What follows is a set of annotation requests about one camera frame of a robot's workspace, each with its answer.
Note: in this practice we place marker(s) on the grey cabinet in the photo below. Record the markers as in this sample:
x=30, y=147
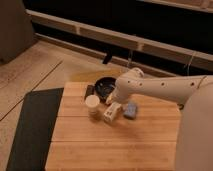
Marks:
x=16, y=30

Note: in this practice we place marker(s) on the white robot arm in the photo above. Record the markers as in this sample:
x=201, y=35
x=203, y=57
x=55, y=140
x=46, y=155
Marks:
x=194, y=148

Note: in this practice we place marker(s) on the white paper cup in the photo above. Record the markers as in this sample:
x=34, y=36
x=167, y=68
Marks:
x=92, y=102

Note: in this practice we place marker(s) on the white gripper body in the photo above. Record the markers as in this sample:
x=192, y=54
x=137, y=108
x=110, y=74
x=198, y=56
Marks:
x=111, y=98

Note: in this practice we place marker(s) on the white window rail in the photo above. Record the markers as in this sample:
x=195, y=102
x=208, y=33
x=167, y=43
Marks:
x=163, y=50

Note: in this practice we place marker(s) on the blue sponge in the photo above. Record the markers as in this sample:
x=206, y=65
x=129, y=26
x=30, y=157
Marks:
x=130, y=111

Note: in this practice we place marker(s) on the black floor mat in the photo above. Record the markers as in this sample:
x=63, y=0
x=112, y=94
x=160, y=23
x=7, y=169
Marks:
x=34, y=130

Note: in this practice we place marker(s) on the dark ceramic bowl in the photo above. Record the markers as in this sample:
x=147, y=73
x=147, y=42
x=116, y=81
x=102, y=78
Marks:
x=104, y=87

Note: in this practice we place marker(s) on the wooden table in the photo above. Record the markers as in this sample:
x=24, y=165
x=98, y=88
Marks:
x=146, y=143

